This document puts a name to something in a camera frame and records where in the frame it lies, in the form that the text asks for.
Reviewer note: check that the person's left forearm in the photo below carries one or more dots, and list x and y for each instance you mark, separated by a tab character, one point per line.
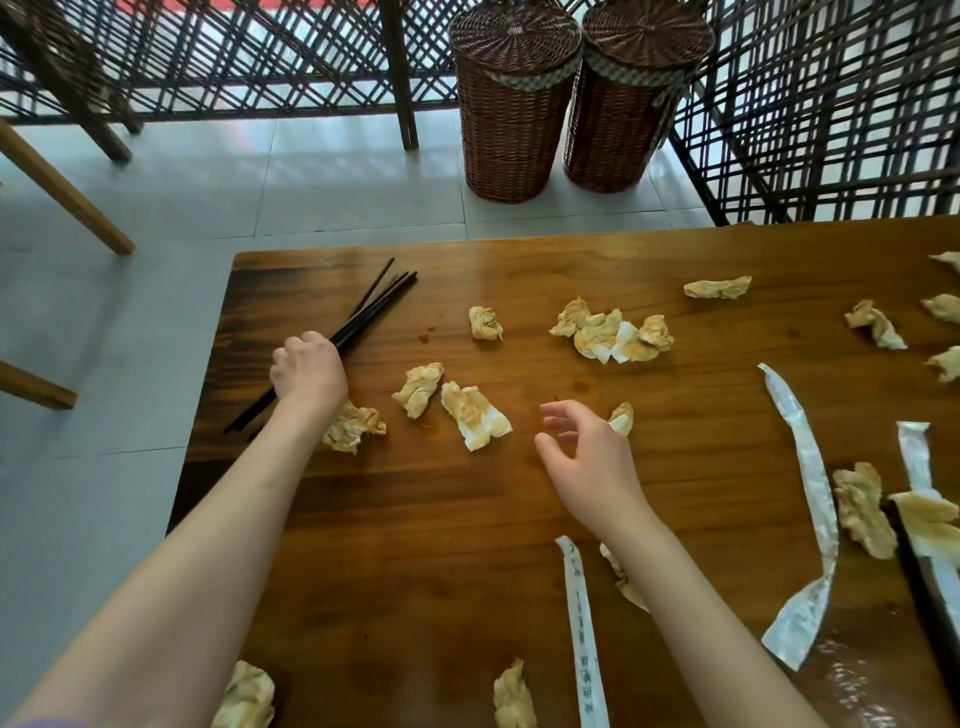
187	570

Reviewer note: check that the light wooden table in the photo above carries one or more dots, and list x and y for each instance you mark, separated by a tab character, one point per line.
67	191

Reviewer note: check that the used napkins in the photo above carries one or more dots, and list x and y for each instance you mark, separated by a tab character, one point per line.
476	416

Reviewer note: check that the person's left hand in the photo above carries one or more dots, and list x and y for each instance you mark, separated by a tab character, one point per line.
311	375

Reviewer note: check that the person's right hand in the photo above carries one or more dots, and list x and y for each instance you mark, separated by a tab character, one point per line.
596	472

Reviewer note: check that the person's right forearm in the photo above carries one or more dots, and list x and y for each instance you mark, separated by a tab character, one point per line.
705	637

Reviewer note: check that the brown wicker lidded basket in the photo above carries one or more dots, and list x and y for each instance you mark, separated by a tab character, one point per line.
514	112
622	112

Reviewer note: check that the dark wooden table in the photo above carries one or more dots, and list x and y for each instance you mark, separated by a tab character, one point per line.
450	562

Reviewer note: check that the dark wooden lattice screen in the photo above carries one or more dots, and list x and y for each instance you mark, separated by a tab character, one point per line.
697	180
397	75

